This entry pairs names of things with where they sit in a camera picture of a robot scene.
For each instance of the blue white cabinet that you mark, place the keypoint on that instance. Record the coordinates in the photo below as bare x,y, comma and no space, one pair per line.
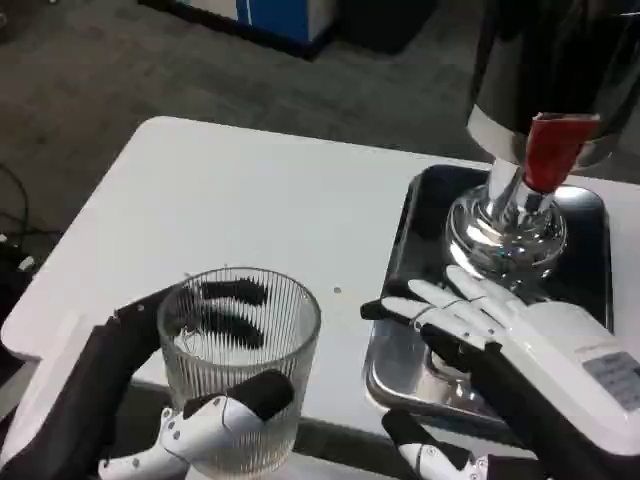
280,20

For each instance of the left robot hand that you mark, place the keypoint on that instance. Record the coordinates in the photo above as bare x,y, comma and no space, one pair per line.
60,400

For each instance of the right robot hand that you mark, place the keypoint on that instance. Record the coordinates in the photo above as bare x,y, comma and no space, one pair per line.
550,340

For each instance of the clear ribbed glass cup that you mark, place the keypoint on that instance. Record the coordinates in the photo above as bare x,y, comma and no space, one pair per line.
300,350

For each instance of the steel drip tray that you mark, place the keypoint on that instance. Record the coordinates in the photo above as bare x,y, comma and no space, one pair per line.
415,250

